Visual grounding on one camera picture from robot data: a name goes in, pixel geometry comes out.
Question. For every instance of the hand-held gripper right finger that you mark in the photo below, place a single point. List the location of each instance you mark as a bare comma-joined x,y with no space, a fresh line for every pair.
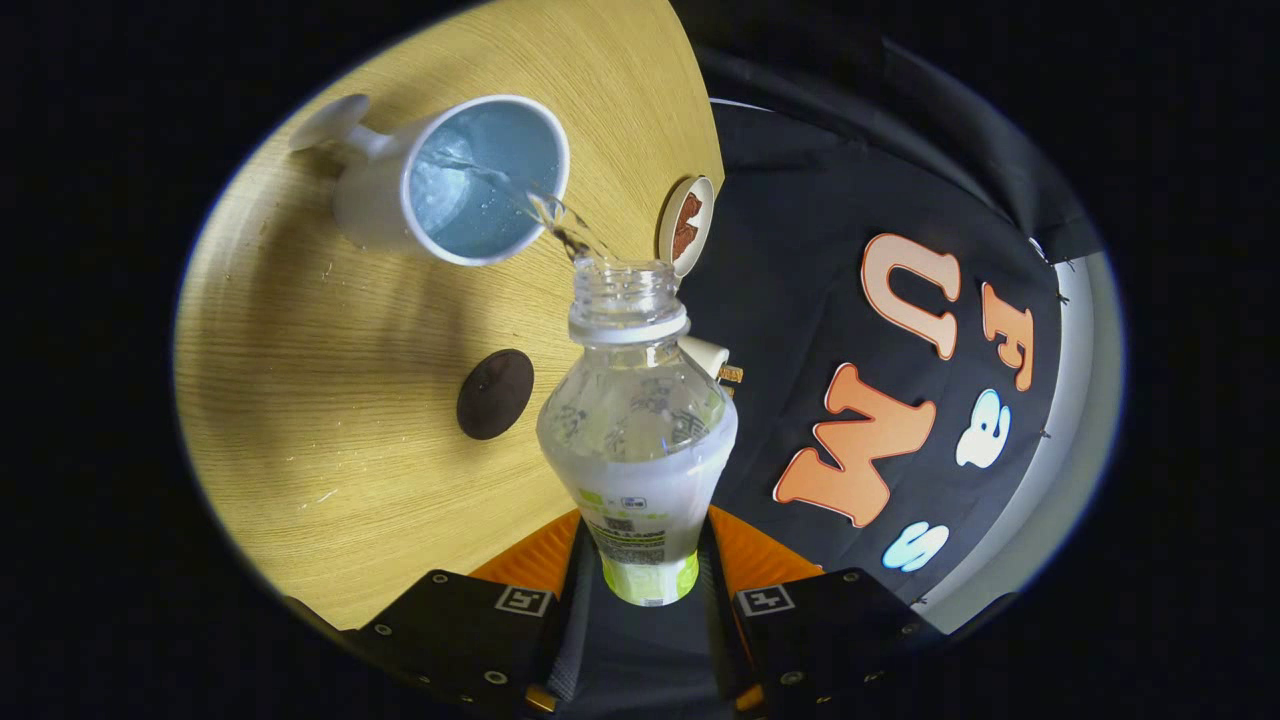
840,630

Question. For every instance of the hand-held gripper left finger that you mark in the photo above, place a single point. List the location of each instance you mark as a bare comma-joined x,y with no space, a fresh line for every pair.
460,630

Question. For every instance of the dark round coaster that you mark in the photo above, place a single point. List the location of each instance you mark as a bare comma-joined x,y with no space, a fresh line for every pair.
495,395

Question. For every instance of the clear plastic juice bottle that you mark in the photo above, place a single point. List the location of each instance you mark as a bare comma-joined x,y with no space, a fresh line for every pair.
640,440

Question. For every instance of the white cup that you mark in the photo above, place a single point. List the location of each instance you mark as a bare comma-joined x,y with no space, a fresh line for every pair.
370,210

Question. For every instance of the wooden table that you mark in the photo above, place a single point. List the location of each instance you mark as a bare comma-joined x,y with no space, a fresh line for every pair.
330,400

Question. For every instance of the toast slice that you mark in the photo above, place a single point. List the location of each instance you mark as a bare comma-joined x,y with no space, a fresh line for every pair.
732,374

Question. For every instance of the white toaster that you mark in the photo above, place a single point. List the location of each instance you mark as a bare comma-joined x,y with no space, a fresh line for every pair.
705,355

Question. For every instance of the brown meat piece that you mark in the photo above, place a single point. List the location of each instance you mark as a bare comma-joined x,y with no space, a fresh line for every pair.
684,243
692,210

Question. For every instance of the white round plate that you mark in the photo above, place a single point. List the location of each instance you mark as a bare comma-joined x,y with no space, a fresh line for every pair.
667,225

